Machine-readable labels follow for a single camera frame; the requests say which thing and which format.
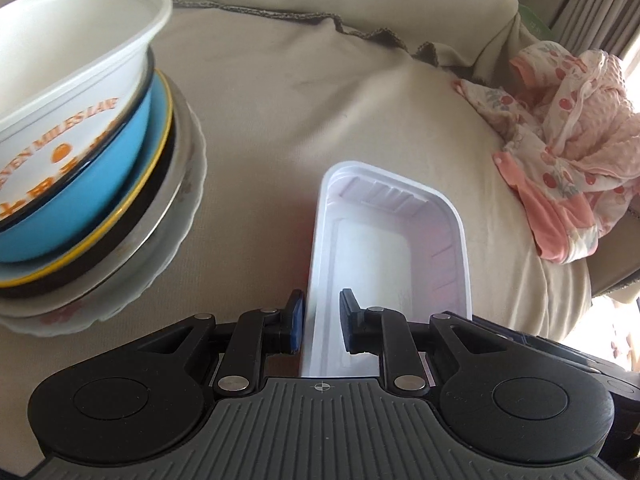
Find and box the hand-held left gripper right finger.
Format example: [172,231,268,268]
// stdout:
[339,289,504,397]

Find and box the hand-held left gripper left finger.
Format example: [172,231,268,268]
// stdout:
[134,289,306,400]

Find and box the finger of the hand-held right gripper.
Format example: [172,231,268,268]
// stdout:
[444,310,622,387]

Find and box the white plastic tray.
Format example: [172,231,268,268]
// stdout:
[299,160,475,380]

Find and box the black bowl yellow rim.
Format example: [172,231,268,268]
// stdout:
[0,77,177,305]

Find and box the blue enamel bowl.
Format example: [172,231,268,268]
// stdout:
[0,70,173,266]

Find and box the white paper bowl orange print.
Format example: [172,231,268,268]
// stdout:
[0,0,174,233]

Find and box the pink cherry print garment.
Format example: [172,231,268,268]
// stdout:
[492,42,640,265]

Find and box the beige sofa cover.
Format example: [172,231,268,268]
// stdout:
[0,0,596,341]

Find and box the white floral cloth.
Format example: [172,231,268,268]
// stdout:
[451,79,543,153]

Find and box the green packet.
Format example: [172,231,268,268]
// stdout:
[517,4,558,42]

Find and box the grey curtain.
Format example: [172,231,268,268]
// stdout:
[547,0,640,63]

